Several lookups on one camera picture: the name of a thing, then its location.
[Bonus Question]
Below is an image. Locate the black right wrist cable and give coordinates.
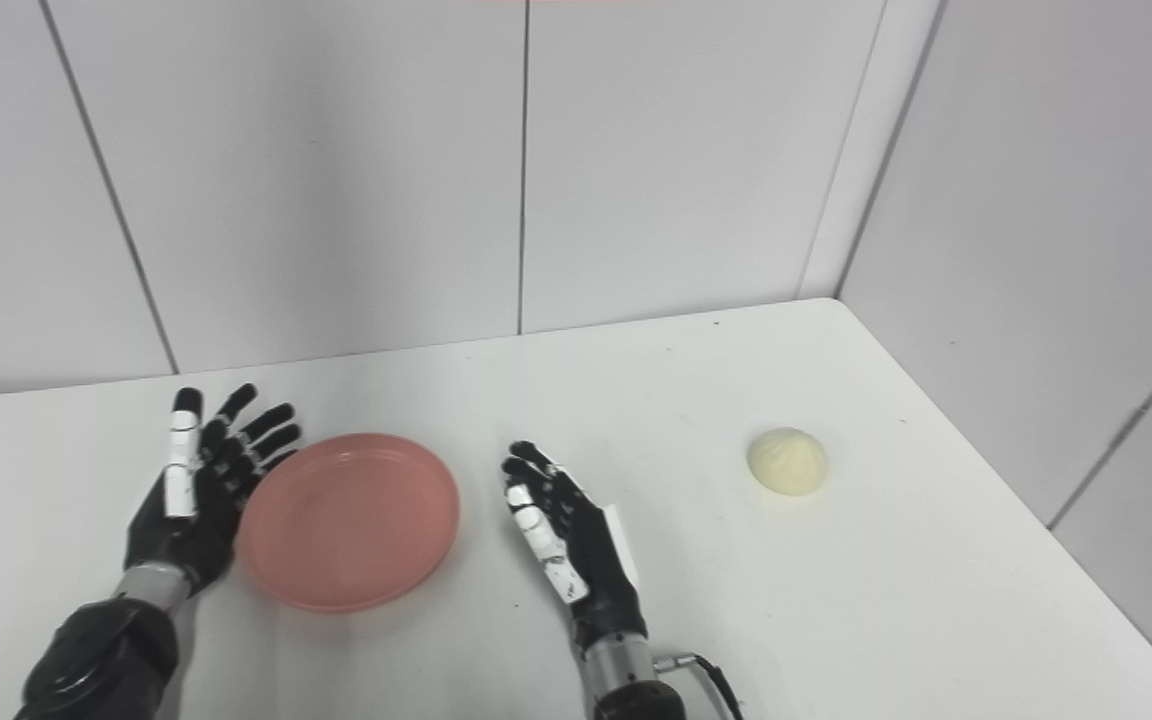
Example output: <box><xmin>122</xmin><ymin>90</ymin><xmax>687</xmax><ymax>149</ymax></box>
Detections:
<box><xmin>654</xmin><ymin>652</ymin><xmax>745</xmax><ymax>720</ymax></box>

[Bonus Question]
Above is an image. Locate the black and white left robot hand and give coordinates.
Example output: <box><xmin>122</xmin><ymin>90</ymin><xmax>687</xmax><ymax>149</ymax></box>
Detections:
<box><xmin>124</xmin><ymin>383</ymin><xmax>304</xmax><ymax>598</ymax></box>

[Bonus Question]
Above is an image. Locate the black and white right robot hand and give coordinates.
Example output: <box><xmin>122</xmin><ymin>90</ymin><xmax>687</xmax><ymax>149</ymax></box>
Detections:
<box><xmin>501</xmin><ymin>440</ymin><xmax>649</xmax><ymax>656</ymax></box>

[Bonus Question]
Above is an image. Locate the pink round plate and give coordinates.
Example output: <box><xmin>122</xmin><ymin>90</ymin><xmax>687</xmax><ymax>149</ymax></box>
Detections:
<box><xmin>237</xmin><ymin>432</ymin><xmax>461</xmax><ymax>614</ymax></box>

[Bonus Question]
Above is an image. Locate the cream steamed bun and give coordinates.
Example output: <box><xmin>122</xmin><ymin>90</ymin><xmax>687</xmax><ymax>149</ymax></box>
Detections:
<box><xmin>746</xmin><ymin>427</ymin><xmax>828</xmax><ymax>497</ymax></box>

